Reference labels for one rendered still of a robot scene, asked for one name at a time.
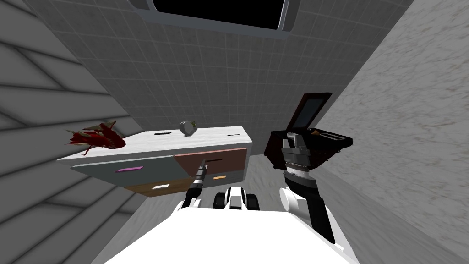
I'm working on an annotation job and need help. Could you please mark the wood brown drawer front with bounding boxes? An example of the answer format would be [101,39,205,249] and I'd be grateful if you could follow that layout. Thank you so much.
[124,177,195,198]

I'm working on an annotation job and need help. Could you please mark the dark brown toilet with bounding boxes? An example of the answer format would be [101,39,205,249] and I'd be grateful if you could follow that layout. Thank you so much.
[263,93,354,171]

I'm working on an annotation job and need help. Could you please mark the white-topped dresser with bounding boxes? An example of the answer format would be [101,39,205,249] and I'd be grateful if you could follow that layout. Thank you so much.
[56,126,253,198]

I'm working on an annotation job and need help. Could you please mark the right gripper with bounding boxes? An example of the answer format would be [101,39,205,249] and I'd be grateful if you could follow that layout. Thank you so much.
[281,132,312,166]

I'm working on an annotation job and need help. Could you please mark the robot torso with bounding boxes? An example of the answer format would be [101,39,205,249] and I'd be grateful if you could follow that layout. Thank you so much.
[104,186,360,264]

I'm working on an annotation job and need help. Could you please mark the red-brown drawer front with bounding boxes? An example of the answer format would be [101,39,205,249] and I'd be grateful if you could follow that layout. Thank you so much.
[173,148,248,177]

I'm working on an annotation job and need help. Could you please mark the grey round pot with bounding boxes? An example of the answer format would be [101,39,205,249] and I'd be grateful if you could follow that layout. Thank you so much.
[179,120,198,137]

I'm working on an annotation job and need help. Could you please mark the dark window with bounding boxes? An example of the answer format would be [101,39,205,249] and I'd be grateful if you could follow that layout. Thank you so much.
[128,0,302,40]

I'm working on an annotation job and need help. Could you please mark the small grey drawer front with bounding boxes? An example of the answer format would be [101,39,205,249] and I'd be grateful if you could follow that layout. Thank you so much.
[199,170,245,188]

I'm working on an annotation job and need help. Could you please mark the red leafy plant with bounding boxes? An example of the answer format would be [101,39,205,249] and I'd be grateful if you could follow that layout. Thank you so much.
[65,120,126,156]

